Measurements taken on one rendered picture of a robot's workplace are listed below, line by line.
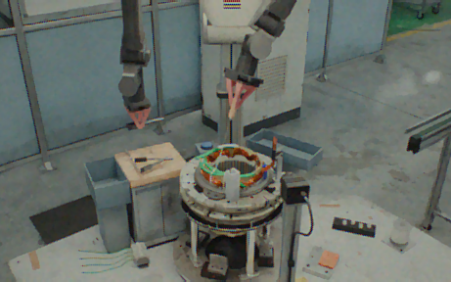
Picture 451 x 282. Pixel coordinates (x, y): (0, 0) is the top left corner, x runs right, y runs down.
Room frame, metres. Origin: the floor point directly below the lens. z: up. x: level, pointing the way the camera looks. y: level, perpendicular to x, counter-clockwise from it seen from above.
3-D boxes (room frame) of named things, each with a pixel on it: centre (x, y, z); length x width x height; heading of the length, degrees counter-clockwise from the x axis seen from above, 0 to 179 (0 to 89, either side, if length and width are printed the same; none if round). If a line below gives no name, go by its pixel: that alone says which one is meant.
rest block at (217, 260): (1.10, 0.01, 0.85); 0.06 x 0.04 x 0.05; 74
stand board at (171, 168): (1.35, 0.23, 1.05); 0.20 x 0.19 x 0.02; 116
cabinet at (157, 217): (1.34, 0.23, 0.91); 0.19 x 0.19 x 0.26; 26
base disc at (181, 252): (1.21, -0.04, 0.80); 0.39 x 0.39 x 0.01
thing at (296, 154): (1.46, -0.22, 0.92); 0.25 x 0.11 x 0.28; 53
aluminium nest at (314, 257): (1.16, -0.33, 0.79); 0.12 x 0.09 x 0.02; 152
